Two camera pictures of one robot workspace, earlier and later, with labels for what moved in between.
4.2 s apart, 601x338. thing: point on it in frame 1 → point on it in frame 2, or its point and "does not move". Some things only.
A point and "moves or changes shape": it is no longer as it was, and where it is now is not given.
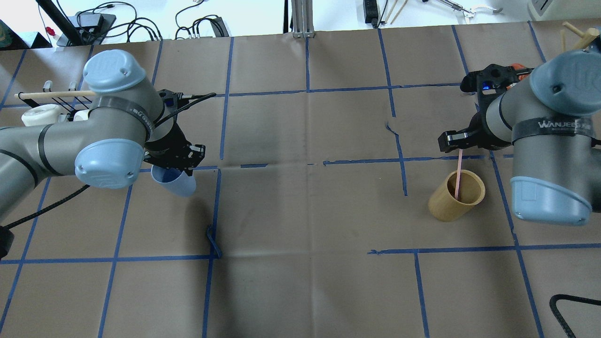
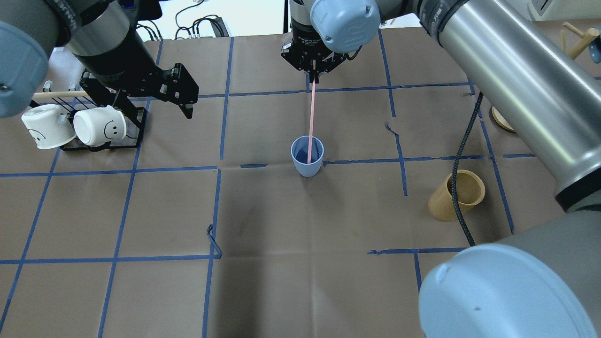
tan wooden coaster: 587,38 does not move
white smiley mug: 42,115 does not move
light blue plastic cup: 176,181 → 299,149
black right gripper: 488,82 → 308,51
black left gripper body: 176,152 → 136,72
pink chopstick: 458,174 moves or changes shape
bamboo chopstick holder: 443,204 does not move
